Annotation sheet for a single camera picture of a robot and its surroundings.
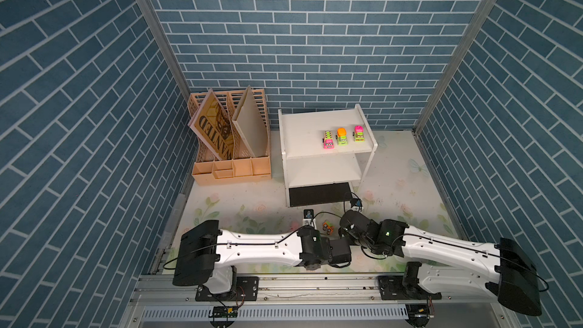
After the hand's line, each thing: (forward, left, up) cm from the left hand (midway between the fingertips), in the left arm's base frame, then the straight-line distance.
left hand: (320, 254), depth 74 cm
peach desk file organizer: (+34, +45, 0) cm, 56 cm away
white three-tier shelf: (+24, +1, +10) cm, 26 cm away
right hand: (+7, -8, -1) cm, 11 cm away
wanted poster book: (+47, +44, +15) cm, 66 cm away
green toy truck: (+11, -4, -5) cm, 13 cm away
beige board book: (+52, +29, +10) cm, 61 cm away
